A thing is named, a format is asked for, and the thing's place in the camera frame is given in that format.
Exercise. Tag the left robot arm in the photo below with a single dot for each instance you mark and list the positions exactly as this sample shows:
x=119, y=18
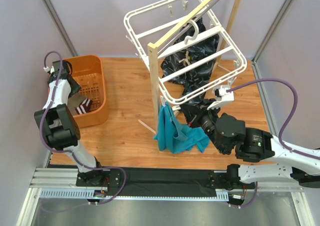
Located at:
x=58, y=128

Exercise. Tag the orange laundry basket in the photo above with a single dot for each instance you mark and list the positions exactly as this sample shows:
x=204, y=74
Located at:
x=88, y=71

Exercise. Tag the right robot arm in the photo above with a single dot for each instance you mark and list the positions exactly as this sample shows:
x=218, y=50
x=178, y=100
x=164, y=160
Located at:
x=266, y=159

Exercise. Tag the grey maroon striped sock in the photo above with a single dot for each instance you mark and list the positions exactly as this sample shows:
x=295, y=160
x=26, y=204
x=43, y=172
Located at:
x=79, y=104

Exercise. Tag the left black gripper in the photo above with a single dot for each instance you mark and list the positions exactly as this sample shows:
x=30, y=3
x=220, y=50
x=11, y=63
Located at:
x=73, y=86

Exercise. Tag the slotted cable duct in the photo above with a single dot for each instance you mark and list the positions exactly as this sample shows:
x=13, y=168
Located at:
x=90, y=193

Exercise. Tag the teal cloth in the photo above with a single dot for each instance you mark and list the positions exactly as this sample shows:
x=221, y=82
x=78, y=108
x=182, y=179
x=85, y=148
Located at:
x=176, y=137

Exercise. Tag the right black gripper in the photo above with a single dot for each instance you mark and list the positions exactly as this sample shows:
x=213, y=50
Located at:
x=191, y=115

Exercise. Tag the wooden drying rack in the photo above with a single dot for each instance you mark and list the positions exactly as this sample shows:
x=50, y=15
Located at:
x=157, y=99

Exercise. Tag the white clip hanger frame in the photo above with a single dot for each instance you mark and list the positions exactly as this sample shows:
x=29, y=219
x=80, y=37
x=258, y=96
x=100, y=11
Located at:
x=208, y=25

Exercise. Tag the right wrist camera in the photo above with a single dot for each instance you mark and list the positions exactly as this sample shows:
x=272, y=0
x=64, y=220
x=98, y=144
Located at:
x=223, y=96

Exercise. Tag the black base cloth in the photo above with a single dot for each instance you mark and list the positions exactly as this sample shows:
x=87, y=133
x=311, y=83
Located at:
x=167, y=180

